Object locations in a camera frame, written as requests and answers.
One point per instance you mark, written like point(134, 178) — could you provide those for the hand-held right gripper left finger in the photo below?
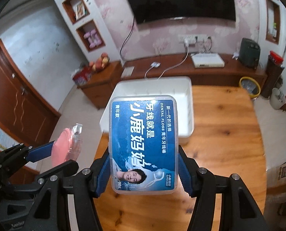
point(102, 173)

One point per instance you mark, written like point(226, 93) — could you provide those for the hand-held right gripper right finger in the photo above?
point(185, 173)

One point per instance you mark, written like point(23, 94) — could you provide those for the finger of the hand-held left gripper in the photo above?
point(61, 169)
point(40, 152)

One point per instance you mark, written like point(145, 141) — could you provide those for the pink plastic bottle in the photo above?
point(63, 146)

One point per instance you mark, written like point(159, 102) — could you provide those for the blue label plastic box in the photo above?
point(145, 144)

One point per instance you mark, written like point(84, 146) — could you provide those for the white plastic storage bin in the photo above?
point(152, 86)

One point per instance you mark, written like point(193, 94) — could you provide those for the wooden door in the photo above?
point(17, 101)

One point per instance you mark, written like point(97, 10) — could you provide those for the wooden side cabinet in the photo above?
point(102, 86)

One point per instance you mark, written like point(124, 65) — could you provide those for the red printed box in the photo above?
point(82, 75)

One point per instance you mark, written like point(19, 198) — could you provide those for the white pad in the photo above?
point(127, 72)

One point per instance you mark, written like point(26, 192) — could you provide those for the bowl of fruit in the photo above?
point(99, 62)

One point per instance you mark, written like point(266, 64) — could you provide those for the yellow waste basket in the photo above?
point(250, 86)

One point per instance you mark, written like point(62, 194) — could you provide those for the low wooden console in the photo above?
point(229, 73)

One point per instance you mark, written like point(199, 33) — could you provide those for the white set-top box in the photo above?
point(207, 60)

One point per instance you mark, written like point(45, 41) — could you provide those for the white jug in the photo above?
point(278, 99)

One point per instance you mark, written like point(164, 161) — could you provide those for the pink toys in niche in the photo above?
point(93, 39)

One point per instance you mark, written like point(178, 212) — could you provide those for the dark bin with red lid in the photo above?
point(274, 74)

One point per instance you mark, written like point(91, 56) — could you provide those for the black heater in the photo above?
point(250, 53)

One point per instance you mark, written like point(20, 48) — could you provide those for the framed picture in niche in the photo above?
point(80, 8)

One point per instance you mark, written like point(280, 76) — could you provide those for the black television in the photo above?
point(181, 0)

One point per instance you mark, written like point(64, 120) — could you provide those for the wall chart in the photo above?
point(2, 139)

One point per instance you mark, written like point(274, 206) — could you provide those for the white wall socket strip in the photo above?
point(196, 39)

